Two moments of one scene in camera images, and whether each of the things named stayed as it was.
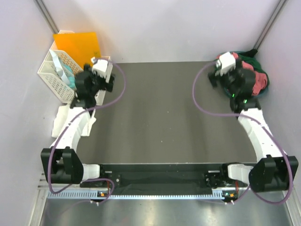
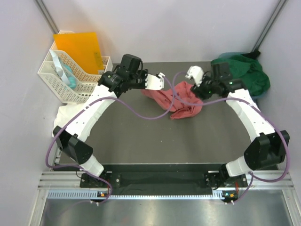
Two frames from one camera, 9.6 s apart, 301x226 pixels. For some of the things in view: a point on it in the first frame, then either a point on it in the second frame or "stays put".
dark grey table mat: x=164 y=112 stays put
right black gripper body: x=225 y=79 → x=206 y=88
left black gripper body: x=99 y=82 → x=137 y=80
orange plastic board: x=80 y=47 stays put
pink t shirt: x=261 y=82 → x=163 y=98
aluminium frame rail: x=44 y=13 stays put
